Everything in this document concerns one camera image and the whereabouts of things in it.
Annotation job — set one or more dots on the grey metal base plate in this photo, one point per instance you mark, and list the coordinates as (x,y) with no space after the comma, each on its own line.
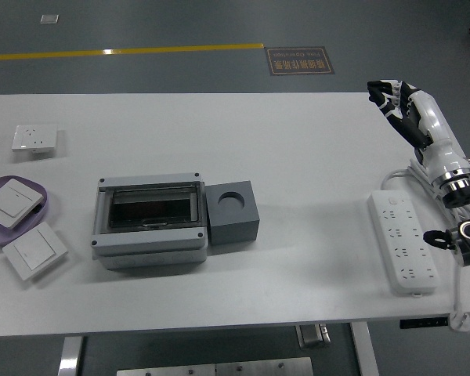
(215,368)

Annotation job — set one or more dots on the black table control panel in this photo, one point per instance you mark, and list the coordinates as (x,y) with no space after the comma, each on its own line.
(423,323)

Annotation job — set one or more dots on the brown floor sign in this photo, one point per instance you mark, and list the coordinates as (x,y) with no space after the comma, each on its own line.
(299,60)

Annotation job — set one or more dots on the white power strip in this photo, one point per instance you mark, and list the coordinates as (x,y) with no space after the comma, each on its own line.
(403,243)

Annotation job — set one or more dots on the white wall socket panel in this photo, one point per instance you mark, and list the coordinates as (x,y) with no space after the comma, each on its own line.
(33,137)

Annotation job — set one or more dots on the white wall switch panel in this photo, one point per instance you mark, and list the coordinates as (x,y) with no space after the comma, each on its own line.
(35,250)
(11,201)

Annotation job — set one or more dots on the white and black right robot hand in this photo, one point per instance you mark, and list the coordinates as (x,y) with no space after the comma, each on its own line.
(442,156)

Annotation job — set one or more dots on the yellow floor tape line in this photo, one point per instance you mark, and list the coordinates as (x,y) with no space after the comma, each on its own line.
(141,51)

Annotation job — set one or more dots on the grey cube with round hole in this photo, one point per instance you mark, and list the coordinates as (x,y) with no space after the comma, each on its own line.
(231,231)

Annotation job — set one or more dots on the metal bracket under table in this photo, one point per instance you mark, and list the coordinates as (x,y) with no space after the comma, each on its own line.
(313,336)

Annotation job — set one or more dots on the white table leg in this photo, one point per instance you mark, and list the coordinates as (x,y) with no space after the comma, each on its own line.
(366,352)
(70,356)

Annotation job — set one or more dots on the grey electrical box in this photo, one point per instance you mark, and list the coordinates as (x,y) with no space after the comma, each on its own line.
(149,250)

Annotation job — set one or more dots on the small metal floor plate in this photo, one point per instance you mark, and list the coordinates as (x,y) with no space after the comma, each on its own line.
(49,19)

